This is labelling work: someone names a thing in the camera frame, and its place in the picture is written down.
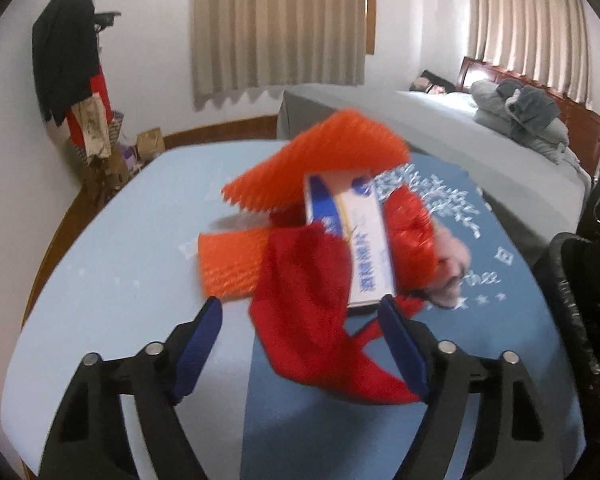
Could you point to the dark patterned pillow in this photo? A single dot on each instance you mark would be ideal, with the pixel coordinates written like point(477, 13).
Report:
point(432, 84)

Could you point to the shiny red mesh net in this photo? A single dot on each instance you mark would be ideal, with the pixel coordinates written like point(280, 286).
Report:
point(410, 230)

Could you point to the white and blue carton box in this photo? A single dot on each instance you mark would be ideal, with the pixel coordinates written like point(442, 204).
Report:
point(365, 245)

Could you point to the black hanging jacket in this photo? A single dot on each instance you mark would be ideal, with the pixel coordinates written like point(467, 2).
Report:
point(60, 50)

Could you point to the pink soft item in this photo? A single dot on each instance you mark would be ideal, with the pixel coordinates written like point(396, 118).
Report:
point(452, 265)

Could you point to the dark wooden headboard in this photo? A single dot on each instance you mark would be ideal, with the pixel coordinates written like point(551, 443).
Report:
point(580, 130)

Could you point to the purple small item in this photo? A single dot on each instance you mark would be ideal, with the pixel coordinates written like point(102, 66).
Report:
point(129, 156)

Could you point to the beige printed tote bag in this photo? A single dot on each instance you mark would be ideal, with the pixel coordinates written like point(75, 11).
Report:
point(92, 125)

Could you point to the brown paper bag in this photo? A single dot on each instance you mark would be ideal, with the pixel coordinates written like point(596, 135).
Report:
point(151, 145)

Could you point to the black white striped bag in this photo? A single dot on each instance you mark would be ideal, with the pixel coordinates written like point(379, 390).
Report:
point(116, 132)

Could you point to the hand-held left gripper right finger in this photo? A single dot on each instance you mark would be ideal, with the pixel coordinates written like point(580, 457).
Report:
point(402, 345)

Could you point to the beige long curtain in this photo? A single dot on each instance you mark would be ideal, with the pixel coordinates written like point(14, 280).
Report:
point(530, 25)

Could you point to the red cloth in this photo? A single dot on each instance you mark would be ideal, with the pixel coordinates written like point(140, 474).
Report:
point(300, 285)

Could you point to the black hat on rack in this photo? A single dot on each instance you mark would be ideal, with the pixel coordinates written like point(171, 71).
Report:
point(105, 19)

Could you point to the beige short curtain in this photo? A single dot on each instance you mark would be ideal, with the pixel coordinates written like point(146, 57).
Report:
point(280, 25)

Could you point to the red hanging garment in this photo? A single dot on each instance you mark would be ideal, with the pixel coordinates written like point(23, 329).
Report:
point(100, 90)

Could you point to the wooden window frame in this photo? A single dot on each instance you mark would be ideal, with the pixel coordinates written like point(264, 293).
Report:
point(371, 5)

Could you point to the bed with grey sheet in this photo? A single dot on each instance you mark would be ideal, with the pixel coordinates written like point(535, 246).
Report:
point(430, 125)

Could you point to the large orange foam net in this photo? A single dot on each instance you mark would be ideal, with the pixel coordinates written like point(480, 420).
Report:
point(330, 145)

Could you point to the dark grey crumpled cloth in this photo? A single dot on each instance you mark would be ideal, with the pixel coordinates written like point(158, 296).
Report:
point(527, 102)

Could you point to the blue printed tablecloth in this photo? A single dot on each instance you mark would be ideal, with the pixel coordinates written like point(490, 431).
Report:
point(130, 240)

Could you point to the small orange foam net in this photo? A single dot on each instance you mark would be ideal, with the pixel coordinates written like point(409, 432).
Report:
point(230, 265)

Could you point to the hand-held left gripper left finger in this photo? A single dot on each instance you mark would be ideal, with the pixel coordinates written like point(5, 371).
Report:
point(200, 340)

